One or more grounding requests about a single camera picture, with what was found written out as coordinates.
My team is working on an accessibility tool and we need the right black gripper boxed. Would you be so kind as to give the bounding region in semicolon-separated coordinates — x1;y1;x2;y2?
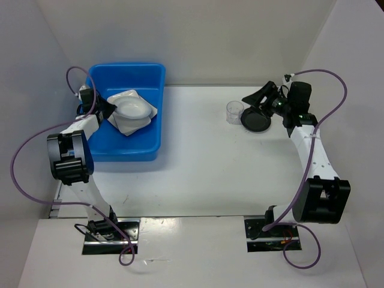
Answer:
242;80;293;119

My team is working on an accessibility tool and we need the rectangular white plate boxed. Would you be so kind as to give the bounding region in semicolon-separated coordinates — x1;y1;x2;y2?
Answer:
106;88;152;134

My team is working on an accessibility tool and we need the square white black-rimmed plate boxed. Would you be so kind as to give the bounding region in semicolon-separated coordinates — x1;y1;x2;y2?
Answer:
107;105;157;136

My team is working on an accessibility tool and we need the round white bowl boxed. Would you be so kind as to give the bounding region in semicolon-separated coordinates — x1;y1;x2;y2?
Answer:
115;97;152;119

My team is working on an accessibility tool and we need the round black plate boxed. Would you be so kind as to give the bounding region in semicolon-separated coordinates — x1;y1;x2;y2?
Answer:
241;108;271;133

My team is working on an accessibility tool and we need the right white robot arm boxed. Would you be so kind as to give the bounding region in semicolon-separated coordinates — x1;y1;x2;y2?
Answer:
241;81;351;236

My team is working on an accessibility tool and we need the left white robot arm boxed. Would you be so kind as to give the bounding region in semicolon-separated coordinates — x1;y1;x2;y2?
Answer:
47;86;120;241

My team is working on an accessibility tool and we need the clear plastic cup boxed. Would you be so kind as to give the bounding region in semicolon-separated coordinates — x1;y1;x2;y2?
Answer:
226;101;244;125

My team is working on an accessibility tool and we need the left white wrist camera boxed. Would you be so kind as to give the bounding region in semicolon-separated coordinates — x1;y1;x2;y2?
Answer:
75;84;90;101

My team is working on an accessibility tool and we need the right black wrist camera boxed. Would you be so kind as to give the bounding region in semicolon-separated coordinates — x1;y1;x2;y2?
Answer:
282;74;294;86

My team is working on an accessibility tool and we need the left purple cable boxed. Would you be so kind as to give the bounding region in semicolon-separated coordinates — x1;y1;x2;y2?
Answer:
10;66;139;267

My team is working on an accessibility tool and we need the purple cable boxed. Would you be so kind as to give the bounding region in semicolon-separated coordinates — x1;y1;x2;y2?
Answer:
262;68;348;269
10;66;139;267

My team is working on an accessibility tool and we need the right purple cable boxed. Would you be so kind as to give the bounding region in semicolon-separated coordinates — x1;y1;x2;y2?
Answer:
262;68;348;269

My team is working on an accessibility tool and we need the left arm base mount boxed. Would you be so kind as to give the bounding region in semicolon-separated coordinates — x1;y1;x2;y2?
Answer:
73;218;141;256

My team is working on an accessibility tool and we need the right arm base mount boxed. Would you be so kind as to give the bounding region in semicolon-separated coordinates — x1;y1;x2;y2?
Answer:
244;215;302;253

